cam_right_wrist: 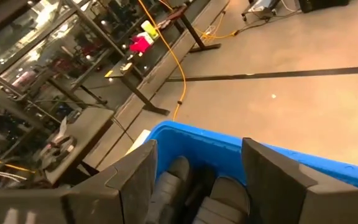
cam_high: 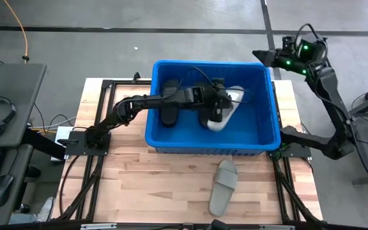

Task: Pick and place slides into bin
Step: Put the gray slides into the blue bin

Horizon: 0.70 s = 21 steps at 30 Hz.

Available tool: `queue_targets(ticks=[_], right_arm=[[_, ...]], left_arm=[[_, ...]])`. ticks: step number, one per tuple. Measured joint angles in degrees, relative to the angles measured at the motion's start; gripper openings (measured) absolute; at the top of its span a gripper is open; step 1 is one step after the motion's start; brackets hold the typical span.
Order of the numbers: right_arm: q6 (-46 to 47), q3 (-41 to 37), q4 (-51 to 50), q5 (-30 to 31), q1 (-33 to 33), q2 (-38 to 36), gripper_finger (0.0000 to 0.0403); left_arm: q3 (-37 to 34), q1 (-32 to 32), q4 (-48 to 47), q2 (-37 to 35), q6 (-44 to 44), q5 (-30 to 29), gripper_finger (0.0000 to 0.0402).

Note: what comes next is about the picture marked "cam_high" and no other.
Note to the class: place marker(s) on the grey computer desk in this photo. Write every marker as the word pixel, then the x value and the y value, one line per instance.
pixel 11 83

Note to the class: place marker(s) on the grey slide sandal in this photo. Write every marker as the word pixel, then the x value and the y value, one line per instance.
pixel 222 191
pixel 235 96

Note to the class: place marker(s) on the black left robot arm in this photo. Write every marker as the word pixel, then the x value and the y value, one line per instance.
pixel 145 101

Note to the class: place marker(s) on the black computer mouse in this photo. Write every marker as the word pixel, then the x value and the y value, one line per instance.
pixel 2 188

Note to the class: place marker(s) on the white box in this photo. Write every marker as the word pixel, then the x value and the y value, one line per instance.
pixel 63 132

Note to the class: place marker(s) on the black caster wheel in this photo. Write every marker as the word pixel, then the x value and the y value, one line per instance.
pixel 25 208

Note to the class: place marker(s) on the black slide sandal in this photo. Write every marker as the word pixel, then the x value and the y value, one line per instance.
pixel 170 116
pixel 203 119

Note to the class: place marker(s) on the small black clamp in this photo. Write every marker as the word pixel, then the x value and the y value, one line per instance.
pixel 136 77

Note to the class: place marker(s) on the silver metal bracket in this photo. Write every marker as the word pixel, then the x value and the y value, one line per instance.
pixel 276 227
pixel 97 226

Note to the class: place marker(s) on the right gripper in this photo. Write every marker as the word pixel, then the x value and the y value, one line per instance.
pixel 287 59

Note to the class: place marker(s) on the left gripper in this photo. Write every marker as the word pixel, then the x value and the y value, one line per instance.
pixel 214 94

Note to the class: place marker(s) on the blue plastic bin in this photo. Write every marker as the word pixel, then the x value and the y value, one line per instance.
pixel 251 134

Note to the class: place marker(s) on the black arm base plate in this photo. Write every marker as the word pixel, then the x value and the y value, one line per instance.
pixel 302 153
pixel 75 148

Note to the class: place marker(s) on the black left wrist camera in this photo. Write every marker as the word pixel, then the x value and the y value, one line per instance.
pixel 218 82

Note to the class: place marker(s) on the black aluminium table frame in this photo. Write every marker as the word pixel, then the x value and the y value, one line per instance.
pixel 123 82

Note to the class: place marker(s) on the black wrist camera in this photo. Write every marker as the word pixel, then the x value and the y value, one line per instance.
pixel 288 42
pixel 218 82

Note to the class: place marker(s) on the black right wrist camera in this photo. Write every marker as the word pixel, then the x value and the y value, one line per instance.
pixel 288 42

